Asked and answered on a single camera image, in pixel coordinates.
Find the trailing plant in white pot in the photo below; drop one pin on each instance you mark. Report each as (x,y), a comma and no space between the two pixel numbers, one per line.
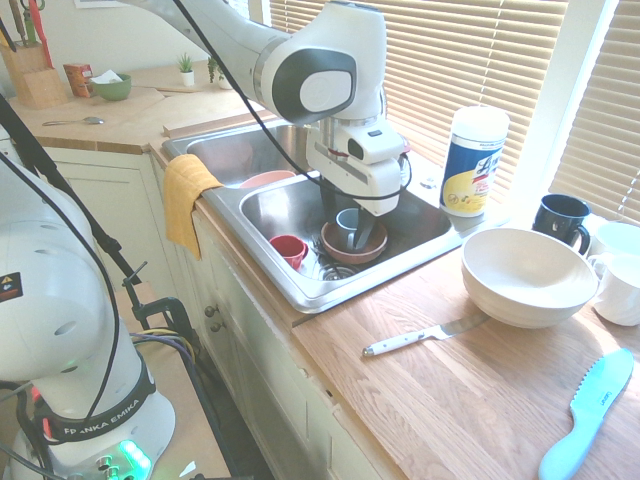
(216,75)

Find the black mug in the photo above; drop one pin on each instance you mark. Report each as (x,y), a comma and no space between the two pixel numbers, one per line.
(557,220)

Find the pink plate in sink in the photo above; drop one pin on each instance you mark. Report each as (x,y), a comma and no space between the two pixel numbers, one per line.
(267,179)

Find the green bowl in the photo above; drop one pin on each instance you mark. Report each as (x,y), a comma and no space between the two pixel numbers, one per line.
(112,90)

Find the wide wooden window blind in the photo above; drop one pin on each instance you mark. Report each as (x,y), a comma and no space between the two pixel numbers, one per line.
(450,60)

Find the metal sink drain strainer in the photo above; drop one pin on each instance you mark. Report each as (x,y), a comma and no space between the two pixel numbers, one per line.
(337,272)

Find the white ribbed mug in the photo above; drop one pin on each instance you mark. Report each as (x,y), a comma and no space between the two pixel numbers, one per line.
(620,295)

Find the stainless steel double sink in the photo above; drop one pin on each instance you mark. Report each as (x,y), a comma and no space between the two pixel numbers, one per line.
(280,210)

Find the small plant in white pot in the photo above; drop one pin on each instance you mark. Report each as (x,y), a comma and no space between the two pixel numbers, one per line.
(187,72)

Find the light blue serrated knife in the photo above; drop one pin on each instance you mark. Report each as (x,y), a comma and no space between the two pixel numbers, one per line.
(597,400)

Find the white plain mug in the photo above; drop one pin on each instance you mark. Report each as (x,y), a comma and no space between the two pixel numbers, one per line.
(620,237)

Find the red cup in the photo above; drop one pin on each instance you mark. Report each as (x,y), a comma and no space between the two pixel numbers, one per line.
(289,250)

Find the white paper in bowl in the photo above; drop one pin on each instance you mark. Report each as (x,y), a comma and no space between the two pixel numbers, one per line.
(106,78)

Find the brown ceramic bowl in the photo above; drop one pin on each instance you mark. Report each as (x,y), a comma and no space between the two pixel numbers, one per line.
(375,247)

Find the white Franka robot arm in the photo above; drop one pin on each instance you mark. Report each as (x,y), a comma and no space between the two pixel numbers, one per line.
(320,45)

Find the dark cabinet knob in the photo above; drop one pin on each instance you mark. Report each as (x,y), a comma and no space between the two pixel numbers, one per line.
(216,327)
(214,310)

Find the Lysol wipes canister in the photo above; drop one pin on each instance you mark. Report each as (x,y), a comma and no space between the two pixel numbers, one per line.
(472,165)

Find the orange cardboard box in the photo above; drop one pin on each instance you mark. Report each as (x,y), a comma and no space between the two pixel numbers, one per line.
(75,80)

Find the chrome sink hole cap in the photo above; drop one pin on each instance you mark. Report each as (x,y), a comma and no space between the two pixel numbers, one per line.
(428,182)

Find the large cream bowl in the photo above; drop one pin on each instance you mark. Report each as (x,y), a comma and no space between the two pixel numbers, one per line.
(525,280)

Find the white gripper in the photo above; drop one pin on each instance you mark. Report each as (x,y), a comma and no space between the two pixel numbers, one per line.
(370,182)

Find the grey mug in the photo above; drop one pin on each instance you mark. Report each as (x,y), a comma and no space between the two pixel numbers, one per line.
(346,222)

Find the narrow wooden window blind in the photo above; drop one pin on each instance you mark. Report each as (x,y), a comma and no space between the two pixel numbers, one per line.
(605,125)

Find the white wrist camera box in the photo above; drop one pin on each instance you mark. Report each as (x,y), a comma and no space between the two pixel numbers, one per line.
(372,142)

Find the metal spoon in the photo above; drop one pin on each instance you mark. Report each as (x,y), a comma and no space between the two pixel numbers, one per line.
(90,120)

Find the yellow dish cloth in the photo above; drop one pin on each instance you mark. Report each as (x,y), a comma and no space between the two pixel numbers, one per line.
(182,200)

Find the black clamp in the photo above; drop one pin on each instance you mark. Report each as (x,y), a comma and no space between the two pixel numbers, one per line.
(170,312)

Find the wooden knife block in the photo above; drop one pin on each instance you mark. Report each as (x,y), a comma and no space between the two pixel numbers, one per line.
(35,80)

